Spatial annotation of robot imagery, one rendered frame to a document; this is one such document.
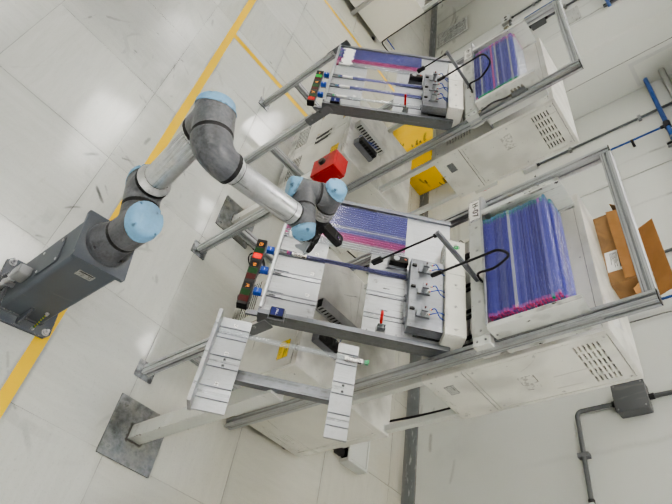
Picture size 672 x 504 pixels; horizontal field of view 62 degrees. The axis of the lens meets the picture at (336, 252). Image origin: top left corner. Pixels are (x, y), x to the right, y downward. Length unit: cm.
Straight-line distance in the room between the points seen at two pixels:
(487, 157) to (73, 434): 242
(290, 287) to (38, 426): 102
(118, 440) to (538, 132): 249
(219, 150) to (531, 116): 201
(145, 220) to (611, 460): 256
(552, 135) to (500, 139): 26
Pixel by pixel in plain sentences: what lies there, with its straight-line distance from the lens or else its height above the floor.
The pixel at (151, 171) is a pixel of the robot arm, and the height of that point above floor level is 84.
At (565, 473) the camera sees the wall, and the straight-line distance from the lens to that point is 341.
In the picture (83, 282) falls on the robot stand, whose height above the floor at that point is 42.
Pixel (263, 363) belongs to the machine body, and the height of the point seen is 42.
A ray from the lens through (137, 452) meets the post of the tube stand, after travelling 250.
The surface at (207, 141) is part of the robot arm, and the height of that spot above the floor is 116.
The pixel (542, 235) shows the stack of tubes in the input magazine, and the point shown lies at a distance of 214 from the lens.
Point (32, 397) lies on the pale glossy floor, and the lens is 235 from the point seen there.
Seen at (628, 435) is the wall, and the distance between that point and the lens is 338.
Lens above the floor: 208
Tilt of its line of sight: 32 degrees down
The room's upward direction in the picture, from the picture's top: 65 degrees clockwise
